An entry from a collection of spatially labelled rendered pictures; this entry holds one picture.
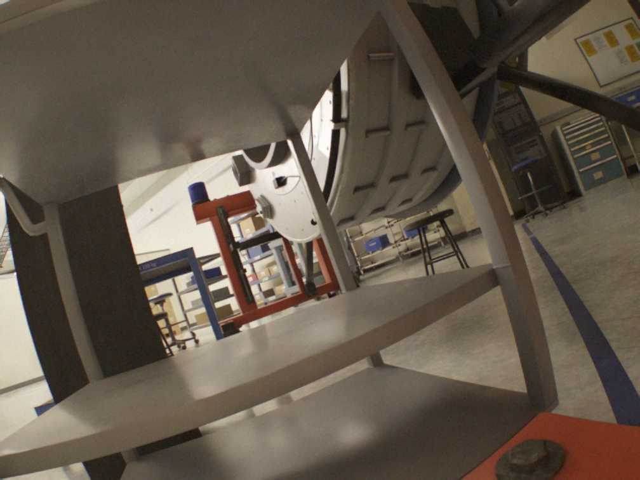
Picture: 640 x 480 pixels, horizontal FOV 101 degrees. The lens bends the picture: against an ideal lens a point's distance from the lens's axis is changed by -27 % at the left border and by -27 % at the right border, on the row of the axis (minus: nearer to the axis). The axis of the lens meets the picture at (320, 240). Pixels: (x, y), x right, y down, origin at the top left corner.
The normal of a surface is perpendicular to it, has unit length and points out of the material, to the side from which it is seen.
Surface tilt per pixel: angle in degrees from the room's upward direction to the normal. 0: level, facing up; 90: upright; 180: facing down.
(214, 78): 180
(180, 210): 90
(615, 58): 90
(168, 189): 90
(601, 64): 90
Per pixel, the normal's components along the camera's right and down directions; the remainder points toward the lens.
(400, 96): 0.46, 0.55
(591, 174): -0.49, 0.11
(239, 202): 0.31, -0.18
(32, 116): 0.34, 0.94
